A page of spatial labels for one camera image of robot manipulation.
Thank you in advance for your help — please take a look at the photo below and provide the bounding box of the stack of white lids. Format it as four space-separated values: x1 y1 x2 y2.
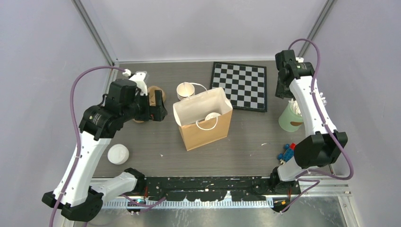
107 144 129 165

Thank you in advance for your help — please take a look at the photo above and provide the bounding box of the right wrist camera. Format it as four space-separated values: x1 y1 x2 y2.
296 57 304 63

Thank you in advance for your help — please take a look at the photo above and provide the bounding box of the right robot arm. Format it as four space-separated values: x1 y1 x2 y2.
270 50 348 194

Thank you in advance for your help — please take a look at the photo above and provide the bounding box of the brown pulp cup carrier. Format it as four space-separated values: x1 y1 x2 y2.
148 86 166 112

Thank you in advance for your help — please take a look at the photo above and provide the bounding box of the black white checkerboard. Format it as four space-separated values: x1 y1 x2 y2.
209 62 268 113

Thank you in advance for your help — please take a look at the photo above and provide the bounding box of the stack of paper cups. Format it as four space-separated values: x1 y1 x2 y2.
176 82 195 101

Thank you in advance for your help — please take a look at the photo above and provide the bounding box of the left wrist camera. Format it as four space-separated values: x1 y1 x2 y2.
122 69 148 96

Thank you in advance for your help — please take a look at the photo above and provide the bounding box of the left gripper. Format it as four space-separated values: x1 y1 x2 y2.
122 89 167 122

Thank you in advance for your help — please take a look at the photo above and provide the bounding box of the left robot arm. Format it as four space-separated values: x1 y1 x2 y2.
42 79 167 222

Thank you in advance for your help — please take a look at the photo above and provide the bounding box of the blue toy block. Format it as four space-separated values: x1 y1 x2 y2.
277 143 296 165

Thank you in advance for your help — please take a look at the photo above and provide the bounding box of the white plastic cup lid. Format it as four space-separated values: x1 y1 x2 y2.
204 112 221 121

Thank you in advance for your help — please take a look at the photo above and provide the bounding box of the brown paper bag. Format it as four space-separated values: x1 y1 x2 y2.
173 83 233 151

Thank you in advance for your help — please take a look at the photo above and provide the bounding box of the green cup of paper sticks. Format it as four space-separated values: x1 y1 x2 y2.
279 89 331 136

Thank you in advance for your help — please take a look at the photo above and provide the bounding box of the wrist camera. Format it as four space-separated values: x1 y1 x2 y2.
122 69 148 96
296 57 304 63

